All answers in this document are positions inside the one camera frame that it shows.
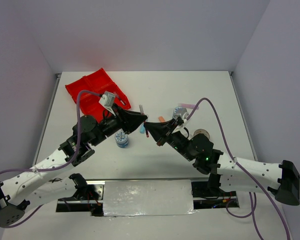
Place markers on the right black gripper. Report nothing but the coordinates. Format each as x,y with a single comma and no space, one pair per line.
161,126

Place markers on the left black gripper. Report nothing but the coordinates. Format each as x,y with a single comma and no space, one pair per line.
122,116

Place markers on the orange highlighter marker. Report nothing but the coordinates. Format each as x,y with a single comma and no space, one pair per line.
161,119

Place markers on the blue highlighter marker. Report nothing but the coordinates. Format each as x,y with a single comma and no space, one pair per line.
142,129

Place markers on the blue paint jar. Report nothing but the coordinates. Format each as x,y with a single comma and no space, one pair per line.
175,109
121,139

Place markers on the blue pen refill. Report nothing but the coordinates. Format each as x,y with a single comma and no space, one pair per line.
119,98

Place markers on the pink highlighter marker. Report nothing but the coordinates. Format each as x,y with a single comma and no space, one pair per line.
187,106

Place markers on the large clear tape roll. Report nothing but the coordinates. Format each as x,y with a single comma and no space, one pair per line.
201,131

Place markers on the red pen refill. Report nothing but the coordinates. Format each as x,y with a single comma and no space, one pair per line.
147,133

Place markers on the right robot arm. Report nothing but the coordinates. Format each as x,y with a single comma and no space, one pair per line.
226,173

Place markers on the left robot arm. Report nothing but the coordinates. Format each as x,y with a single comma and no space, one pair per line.
31,188

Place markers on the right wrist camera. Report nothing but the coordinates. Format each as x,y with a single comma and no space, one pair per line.
183,114

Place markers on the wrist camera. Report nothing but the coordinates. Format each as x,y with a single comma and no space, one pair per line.
183,114
107,100

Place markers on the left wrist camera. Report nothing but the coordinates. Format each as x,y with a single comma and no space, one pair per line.
107,100

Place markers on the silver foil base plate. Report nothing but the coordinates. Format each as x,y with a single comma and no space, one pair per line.
148,198

